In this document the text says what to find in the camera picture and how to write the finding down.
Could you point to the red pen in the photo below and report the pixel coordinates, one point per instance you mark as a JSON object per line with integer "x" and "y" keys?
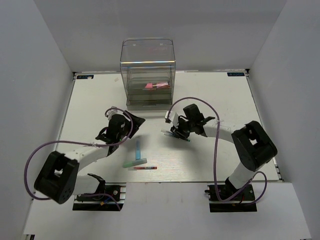
{"x": 136, "y": 168}

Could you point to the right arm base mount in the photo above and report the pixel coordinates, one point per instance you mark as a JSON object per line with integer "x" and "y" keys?
{"x": 242, "y": 203}

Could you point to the green highlighter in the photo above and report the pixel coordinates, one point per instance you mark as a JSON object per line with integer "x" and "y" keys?
{"x": 133, "y": 163}

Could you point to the blue table label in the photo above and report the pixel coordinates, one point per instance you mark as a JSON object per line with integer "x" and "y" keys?
{"x": 235, "y": 74}
{"x": 84, "y": 77}

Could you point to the right blue table label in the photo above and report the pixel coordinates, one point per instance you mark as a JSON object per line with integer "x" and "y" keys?
{"x": 235, "y": 74}

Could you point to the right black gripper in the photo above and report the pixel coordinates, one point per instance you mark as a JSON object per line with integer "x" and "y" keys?
{"x": 180, "y": 134}

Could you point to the left blue table label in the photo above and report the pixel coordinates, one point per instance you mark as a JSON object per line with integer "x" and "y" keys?
{"x": 84, "y": 77}

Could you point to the green pen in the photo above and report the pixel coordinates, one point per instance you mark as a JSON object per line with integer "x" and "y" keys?
{"x": 176, "y": 137}

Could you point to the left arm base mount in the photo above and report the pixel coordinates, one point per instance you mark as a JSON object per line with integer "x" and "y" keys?
{"x": 111, "y": 199}

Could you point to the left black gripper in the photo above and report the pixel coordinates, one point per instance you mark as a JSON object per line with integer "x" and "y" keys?
{"x": 137, "y": 122}

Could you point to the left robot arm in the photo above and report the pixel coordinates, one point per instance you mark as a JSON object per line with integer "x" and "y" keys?
{"x": 59, "y": 177}

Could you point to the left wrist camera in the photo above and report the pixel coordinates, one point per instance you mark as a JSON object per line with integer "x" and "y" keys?
{"x": 111, "y": 112}

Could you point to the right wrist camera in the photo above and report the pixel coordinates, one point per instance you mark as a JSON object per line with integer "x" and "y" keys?
{"x": 171, "y": 117}

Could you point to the clear acrylic drawer organizer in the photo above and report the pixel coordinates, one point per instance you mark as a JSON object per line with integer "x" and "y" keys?
{"x": 148, "y": 60}

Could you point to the pink capped marker tube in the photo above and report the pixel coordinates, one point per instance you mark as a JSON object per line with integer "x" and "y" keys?
{"x": 159, "y": 85}

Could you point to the blue highlighter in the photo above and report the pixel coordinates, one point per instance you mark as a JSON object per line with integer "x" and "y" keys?
{"x": 137, "y": 150}

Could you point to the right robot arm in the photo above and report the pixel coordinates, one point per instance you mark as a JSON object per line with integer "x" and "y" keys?
{"x": 253, "y": 145}

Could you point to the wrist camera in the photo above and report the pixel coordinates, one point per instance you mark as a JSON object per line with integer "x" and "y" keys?
{"x": 171, "y": 117}
{"x": 111, "y": 112}

